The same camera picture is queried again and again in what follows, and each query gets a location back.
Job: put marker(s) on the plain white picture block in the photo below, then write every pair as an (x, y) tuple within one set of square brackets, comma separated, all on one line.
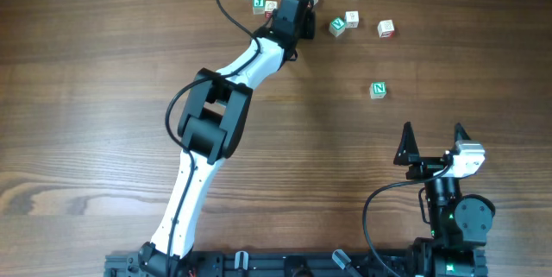
[(352, 19)]

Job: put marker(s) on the green N letter block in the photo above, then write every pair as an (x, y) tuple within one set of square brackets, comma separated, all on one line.
[(377, 90)]

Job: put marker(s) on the green V letter block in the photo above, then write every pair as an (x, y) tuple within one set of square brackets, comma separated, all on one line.
[(337, 26)]

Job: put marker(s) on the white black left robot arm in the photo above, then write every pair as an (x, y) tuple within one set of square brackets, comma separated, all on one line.
[(210, 129)]

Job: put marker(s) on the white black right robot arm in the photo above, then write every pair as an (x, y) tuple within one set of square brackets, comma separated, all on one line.
[(459, 223)]

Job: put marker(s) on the green J letter block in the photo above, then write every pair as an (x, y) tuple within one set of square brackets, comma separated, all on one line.
[(258, 7)]

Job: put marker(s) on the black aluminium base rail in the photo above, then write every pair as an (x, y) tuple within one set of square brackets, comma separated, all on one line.
[(405, 262)]

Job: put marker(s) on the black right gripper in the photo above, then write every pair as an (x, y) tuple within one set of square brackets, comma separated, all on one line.
[(429, 165)]

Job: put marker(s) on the white red letter block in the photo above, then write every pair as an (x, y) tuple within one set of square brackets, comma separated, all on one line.
[(270, 7)]

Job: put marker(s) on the white red picture block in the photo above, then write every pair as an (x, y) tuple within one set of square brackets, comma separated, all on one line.
[(386, 29)]

